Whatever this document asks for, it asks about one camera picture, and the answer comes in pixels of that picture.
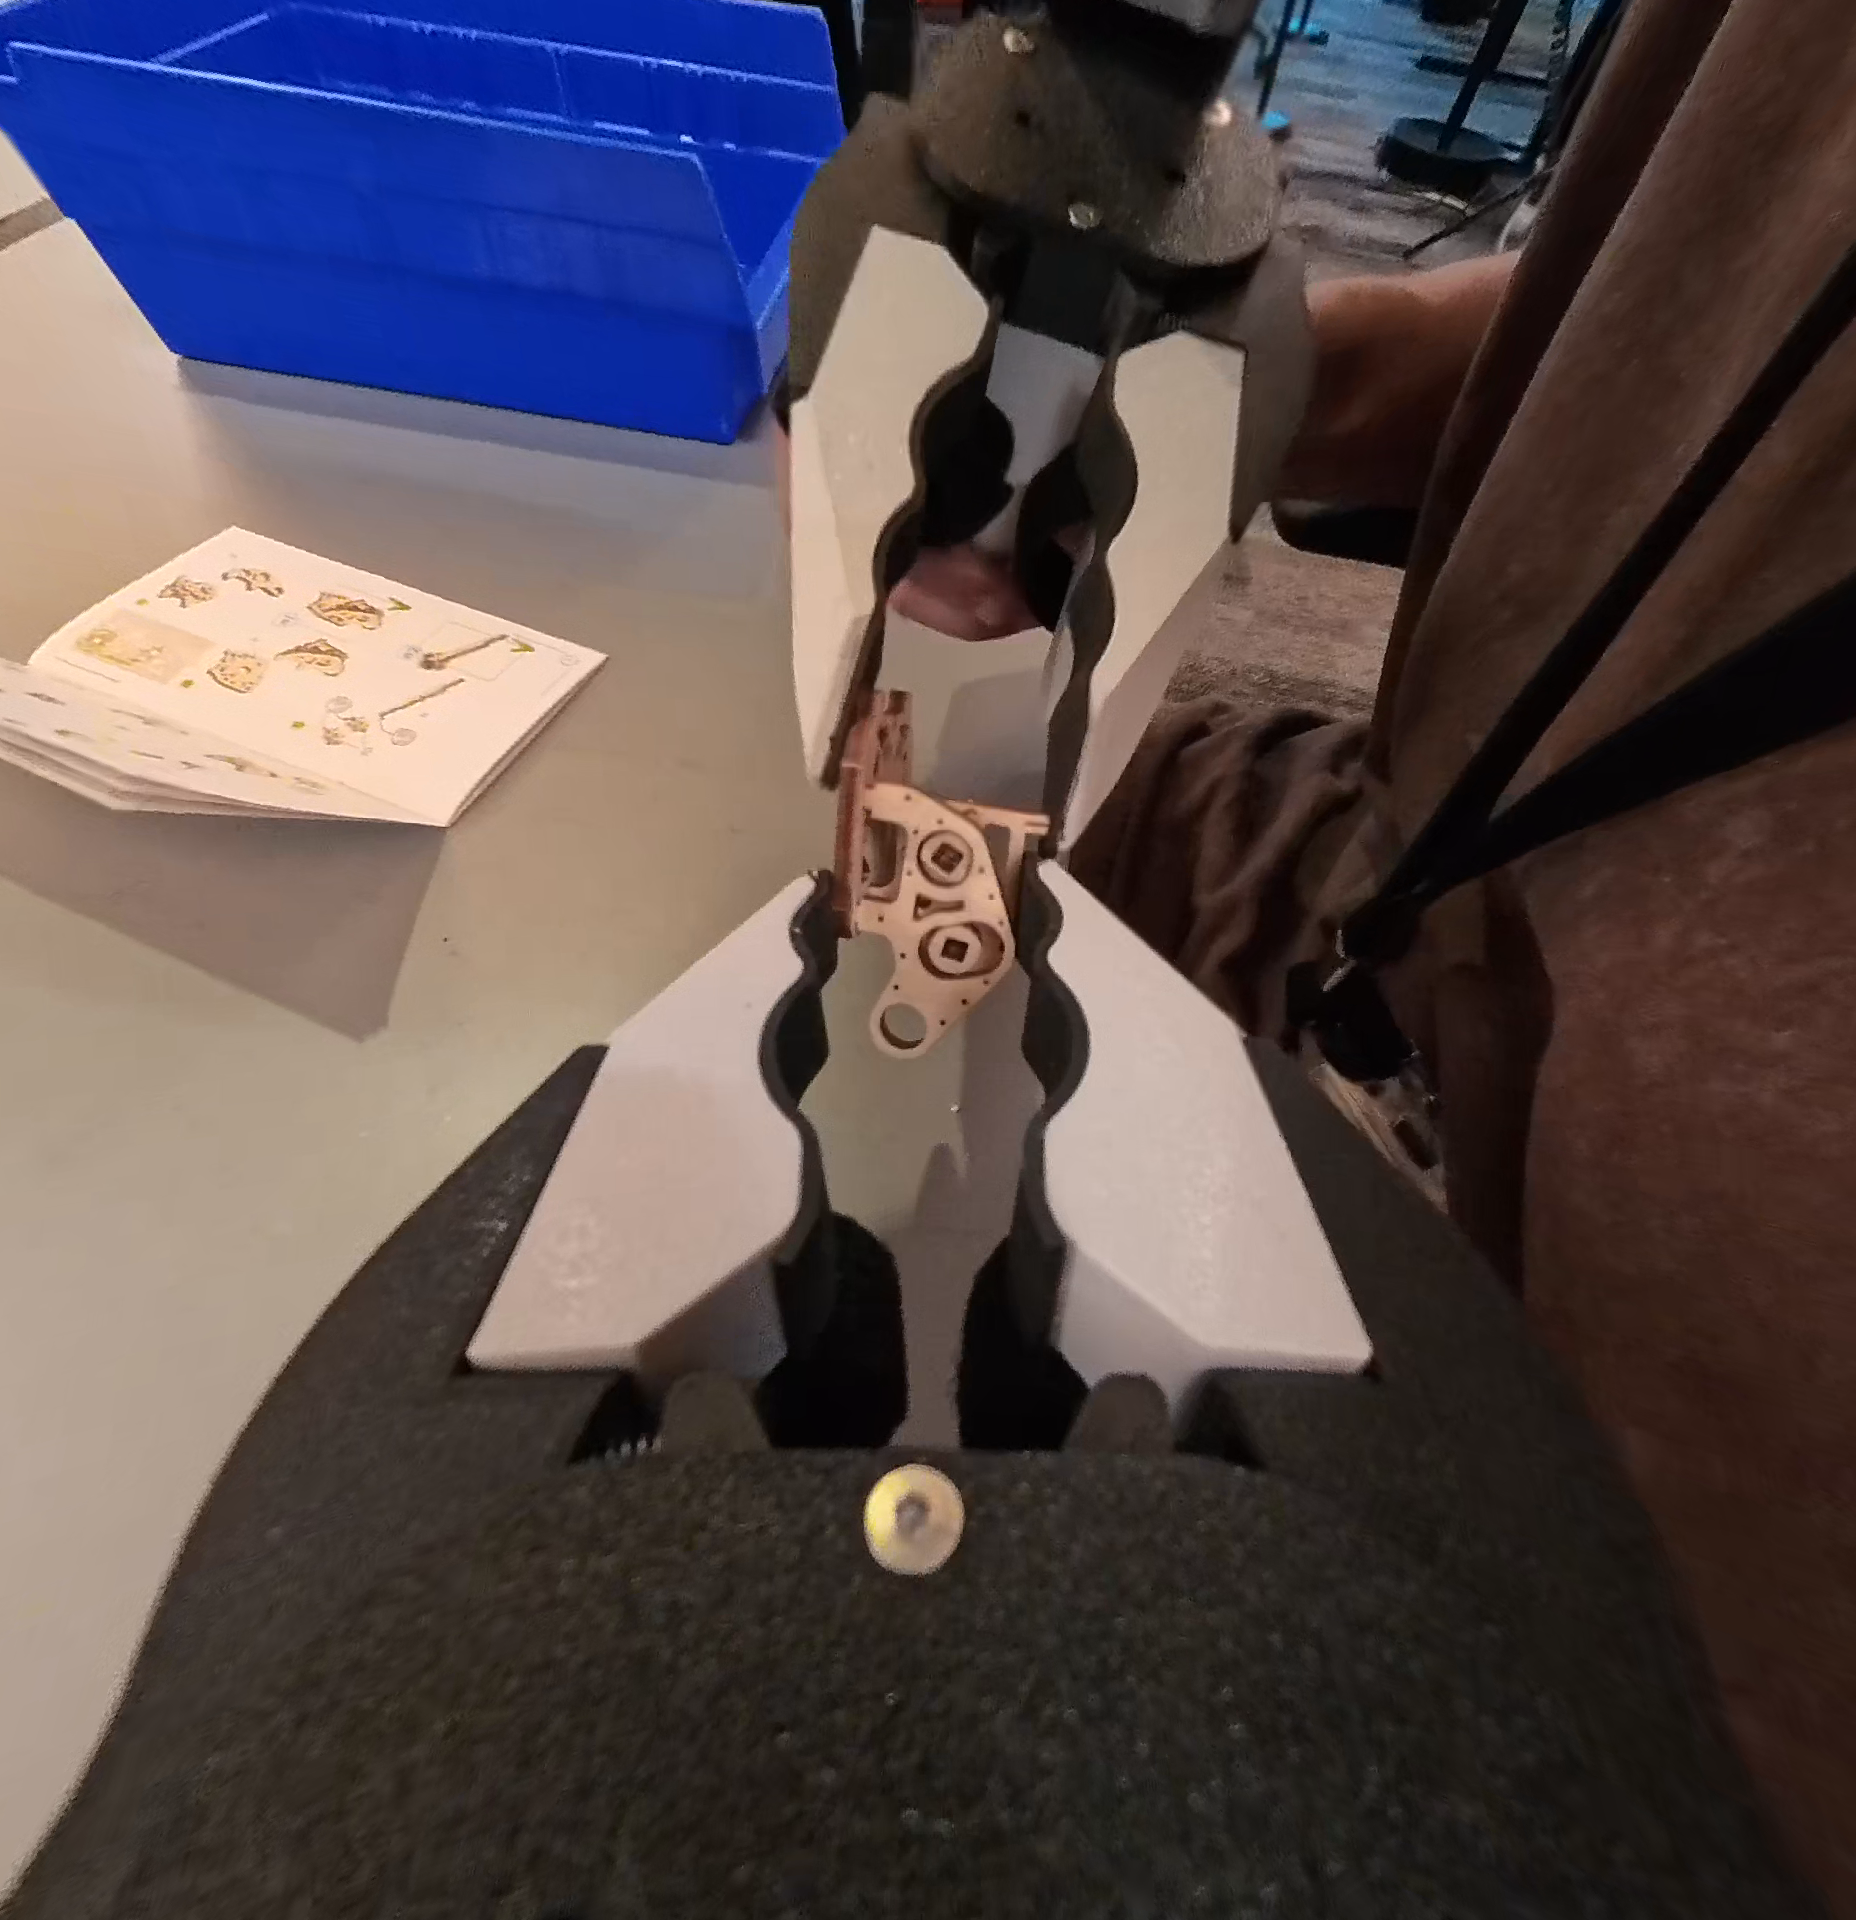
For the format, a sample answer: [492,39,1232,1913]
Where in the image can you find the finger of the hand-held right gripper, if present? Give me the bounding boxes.
[787,222,1008,795]
[1041,326,1249,860]

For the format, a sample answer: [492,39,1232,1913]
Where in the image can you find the brown wooden model part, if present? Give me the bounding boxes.
[831,686,919,941]

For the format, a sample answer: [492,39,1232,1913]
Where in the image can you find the person's right forearm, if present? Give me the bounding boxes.
[1271,247,1522,521]

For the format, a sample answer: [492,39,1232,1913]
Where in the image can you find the light wooden model plate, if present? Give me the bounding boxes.
[845,780,1054,1064]

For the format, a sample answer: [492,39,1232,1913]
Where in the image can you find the person's brown garment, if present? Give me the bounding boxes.
[1070,0,1856,1920]

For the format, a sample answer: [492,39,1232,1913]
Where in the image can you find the blue plastic bin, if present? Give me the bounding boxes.
[0,0,848,448]

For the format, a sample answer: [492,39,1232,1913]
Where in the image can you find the black round stand base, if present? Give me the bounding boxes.
[1378,113,1516,174]

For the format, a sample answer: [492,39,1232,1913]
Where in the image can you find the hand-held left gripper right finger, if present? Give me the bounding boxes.
[1015,859,1378,1380]

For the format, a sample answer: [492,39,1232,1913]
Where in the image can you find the thin black strap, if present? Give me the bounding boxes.
[1392,210,1856,894]

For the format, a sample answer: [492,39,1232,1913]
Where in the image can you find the person's right hand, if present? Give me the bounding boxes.
[887,516,1088,645]

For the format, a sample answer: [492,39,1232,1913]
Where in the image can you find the wide black strap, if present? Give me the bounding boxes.
[1371,570,1856,941]

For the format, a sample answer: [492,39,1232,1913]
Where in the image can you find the black chair armrest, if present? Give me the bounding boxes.
[1271,502,1419,570]

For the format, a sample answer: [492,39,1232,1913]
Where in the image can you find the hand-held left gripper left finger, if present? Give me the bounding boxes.
[463,874,845,1380]

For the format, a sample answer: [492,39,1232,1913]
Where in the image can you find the paper instruction booklet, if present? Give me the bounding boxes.
[0,524,610,830]

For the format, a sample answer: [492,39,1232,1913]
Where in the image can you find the metal strap clip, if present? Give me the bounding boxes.
[1285,922,1419,1091]

